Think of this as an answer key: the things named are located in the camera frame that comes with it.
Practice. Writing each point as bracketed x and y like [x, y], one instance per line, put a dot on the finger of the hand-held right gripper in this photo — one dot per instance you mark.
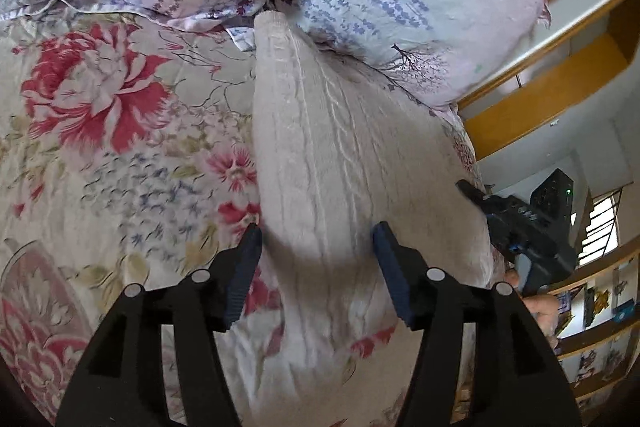
[470, 192]

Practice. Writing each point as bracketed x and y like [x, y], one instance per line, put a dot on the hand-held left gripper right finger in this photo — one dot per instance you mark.
[395, 274]

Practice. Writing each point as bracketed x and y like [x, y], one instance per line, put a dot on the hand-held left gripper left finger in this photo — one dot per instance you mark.
[242, 274]

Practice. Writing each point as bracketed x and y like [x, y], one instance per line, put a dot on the person's right hand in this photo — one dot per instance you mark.
[542, 309]

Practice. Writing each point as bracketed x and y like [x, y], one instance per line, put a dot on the window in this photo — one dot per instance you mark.
[600, 227]

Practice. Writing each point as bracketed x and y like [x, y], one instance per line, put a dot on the wooden bookshelf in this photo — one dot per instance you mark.
[600, 337]

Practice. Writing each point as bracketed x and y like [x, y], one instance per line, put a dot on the floral bed quilt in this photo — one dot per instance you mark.
[115, 167]

